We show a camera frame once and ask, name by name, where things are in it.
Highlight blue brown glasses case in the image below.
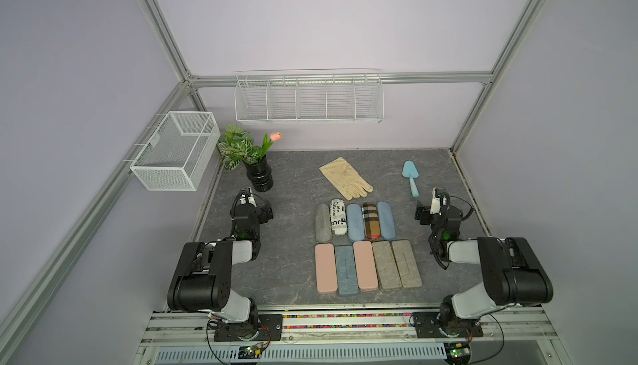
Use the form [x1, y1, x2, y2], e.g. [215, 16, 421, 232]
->
[376, 202, 397, 241]

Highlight beige case black glasses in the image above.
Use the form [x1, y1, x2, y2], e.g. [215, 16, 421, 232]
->
[362, 202, 381, 241]

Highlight beige case brown sunglasses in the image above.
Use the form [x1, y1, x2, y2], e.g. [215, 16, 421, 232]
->
[329, 199, 347, 236]

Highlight pink glasses case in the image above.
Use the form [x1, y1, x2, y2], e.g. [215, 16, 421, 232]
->
[352, 240, 379, 292]

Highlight teal grey case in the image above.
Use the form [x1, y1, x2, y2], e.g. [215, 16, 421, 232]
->
[335, 245, 359, 296]

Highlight case with white sunglasses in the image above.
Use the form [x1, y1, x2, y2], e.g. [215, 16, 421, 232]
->
[346, 203, 365, 242]

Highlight green glasses case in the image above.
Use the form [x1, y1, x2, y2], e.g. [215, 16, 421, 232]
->
[372, 241, 402, 290]

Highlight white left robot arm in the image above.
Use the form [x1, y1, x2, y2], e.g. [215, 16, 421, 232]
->
[167, 188, 274, 342]

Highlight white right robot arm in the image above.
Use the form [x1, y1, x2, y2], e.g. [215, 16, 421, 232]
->
[411, 187, 553, 338]

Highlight black glossy vase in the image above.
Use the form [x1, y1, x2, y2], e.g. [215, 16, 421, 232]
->
[244, 156, 274, 192]

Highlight teal small trowel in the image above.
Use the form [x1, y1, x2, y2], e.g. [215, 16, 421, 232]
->
[402, 161, 420, 198]

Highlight green artificial plant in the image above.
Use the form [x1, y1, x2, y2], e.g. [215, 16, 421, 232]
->
[217, 124, 274, 171]

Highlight beige fabric glove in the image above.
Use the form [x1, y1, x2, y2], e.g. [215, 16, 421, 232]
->
[319, 157, 374, 201]

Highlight white wire basket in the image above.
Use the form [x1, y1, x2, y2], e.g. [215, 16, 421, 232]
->
[124, 111, 220, 192]

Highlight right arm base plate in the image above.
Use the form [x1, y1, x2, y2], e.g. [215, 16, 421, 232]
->
[411, 311, 483, 340]

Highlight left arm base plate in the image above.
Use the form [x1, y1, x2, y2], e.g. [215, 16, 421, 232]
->
[212, 313, 283, 343]

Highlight aluminium mounting rail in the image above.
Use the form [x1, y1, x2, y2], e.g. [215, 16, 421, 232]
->
[141, 306, 558, 347]

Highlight long white wire shelf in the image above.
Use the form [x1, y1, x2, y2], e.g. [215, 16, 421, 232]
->
[234, 69, 385, 124]

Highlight white vented cable duct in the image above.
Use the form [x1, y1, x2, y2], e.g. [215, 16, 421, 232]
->
[155, 342, 447, 364]

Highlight aluminium frame post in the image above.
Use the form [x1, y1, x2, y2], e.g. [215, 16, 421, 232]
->
[137, 0, 206, 111]

